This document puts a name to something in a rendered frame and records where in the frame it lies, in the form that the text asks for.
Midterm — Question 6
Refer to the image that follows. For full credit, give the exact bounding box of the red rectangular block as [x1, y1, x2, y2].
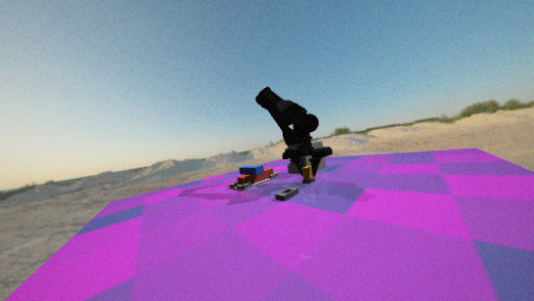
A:
[237, 168, 274, 186]

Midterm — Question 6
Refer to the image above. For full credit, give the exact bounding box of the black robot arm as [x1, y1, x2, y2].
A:
[255, 87, 319, 158]

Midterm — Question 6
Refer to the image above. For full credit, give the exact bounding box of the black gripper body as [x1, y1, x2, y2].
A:
[283, 134, 333, 159]

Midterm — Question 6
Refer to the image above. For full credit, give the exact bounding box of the blue bar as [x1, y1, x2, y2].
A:
[239, 165, 264, 176]

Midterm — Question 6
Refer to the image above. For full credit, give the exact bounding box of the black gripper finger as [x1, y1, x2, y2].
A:
[289, 157, 304, 176]
[309, 157, 322, 177]

